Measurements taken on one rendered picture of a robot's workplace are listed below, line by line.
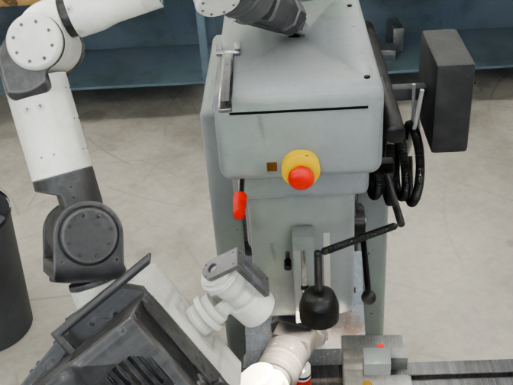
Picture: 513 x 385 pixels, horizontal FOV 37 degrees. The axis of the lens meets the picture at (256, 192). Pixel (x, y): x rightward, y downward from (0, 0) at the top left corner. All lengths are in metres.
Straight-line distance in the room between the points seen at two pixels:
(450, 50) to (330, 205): 0.48
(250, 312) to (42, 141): 0.39
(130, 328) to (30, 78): 0.38
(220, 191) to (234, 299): 0.81
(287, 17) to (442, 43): 0.56
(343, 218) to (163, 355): 0.55
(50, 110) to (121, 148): 3.85
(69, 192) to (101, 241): 0.09
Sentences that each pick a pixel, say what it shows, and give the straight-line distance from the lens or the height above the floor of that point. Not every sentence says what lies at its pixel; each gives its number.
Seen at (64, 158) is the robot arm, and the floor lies 1.85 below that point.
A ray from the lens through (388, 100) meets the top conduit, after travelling 1.28.
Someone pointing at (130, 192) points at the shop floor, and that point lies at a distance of 4.49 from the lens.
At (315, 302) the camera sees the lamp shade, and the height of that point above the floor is 1.49.
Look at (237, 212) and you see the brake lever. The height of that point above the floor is 1.71.
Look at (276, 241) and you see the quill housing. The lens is 1.44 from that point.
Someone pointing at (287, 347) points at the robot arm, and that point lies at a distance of 1.56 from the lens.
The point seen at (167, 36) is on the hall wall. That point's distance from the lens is 5.89.
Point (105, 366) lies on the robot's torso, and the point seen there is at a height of 1.68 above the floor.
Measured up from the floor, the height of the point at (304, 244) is 1.54.
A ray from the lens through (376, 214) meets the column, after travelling 1.98.
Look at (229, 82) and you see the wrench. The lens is 1.15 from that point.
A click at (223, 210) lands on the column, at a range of 1.96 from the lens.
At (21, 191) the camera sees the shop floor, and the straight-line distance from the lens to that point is 4.73.
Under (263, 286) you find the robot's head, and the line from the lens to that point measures 1.15.
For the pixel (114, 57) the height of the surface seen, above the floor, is 0.23.
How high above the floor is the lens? 2.38
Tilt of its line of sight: 33 degrees down
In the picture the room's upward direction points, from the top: 4 degrees counter-clockwise
